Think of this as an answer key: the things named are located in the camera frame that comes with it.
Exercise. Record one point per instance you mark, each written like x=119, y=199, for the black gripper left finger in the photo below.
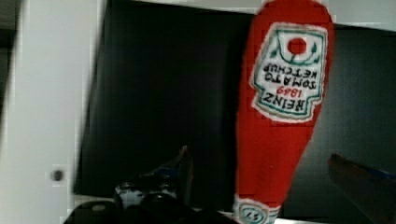
x=160, y=196

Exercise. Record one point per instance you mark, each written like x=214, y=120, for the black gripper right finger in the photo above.
x=371, y=190

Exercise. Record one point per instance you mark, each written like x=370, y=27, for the red plush ketchup bottle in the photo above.
x=285, y=72

